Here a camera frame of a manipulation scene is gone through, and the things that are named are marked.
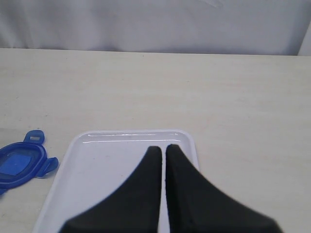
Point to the white backdrop curtain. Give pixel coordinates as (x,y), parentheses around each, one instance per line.
(261,27)

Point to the blue snap-lock lid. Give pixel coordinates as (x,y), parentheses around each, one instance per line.
(22,161)

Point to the white rectangular tray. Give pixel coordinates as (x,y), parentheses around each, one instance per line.
(97,163)

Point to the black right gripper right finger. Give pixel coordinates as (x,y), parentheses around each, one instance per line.
(196,206)

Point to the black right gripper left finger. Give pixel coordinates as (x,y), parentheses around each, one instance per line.
(133,208)

